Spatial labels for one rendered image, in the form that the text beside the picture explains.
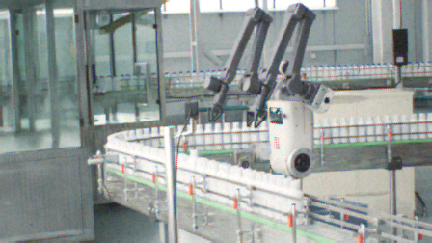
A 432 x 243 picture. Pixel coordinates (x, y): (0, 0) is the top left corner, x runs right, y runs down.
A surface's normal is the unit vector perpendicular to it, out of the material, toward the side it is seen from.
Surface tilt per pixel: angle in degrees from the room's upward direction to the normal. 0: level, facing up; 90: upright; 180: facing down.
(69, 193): 90
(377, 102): 90
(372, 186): 90
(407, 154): 90
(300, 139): 101
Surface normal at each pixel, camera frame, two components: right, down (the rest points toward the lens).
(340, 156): 0.09, 0.09
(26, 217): 0.40, 0.06
